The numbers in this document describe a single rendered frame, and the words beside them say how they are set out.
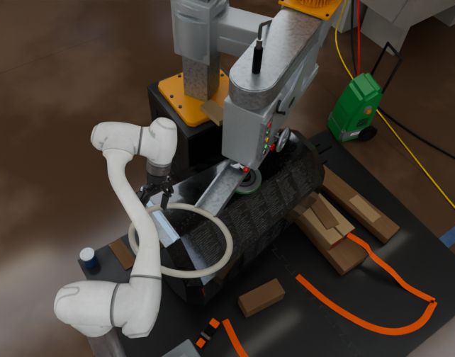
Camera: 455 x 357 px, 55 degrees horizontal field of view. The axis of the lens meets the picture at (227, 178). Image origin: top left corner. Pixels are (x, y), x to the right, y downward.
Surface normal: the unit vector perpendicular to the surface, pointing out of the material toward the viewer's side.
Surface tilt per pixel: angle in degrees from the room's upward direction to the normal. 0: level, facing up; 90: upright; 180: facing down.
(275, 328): 0
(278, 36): 0
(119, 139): 27
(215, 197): 2
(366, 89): 34
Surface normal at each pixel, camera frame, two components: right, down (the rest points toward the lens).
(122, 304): 0.11, -0.28
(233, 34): -0.37, 0.75
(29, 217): 0.04, -0.58
